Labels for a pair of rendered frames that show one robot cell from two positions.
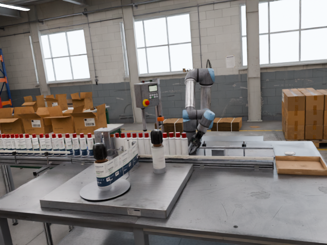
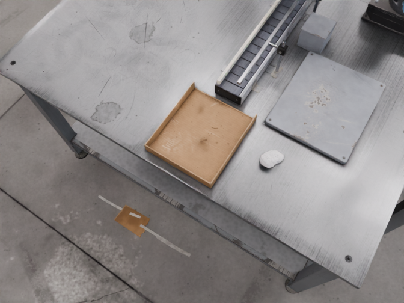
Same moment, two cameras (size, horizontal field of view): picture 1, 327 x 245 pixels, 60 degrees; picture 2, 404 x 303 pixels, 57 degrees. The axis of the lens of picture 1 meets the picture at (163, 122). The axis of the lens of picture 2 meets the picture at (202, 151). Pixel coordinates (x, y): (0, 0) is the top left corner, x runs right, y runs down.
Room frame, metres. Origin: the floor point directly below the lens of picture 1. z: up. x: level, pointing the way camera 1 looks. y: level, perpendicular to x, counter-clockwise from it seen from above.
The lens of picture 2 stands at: (1.99, -1.47, 1.96)
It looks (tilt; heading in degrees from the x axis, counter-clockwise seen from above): 65 degrees down; 107
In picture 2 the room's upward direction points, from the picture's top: 3 degrees counter-clockwise
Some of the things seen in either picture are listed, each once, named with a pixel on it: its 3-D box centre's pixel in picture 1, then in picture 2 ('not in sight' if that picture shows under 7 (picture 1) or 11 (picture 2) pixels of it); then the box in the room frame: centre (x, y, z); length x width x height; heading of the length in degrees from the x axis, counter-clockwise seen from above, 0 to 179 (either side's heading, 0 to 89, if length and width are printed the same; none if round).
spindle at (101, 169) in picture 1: (101, 166); not in sight; (1.64, 0.40, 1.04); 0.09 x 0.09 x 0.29
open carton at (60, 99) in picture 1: (56, 102); not in sight; (6.39, 2.38, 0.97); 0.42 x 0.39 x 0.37; 157
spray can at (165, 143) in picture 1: (165, 145); not in sight; (2.13, 0.00, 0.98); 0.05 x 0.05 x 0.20
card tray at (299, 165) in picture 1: (299, 165); (201, 131); (1.83, -0.91, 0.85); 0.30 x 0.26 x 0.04; 71
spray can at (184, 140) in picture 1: (184, 146); not in sight; (2.08, -0.15, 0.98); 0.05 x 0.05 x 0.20
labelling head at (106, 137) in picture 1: (107, 145); not in sight; (2.20, 0.47, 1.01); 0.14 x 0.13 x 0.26; 71
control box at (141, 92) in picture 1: (147, 94); not in sight; (2.26, 0.11, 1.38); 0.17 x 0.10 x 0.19; 126
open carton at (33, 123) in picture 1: (38, 120); not in sight; (4.07, 1.80, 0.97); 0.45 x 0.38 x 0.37; 163
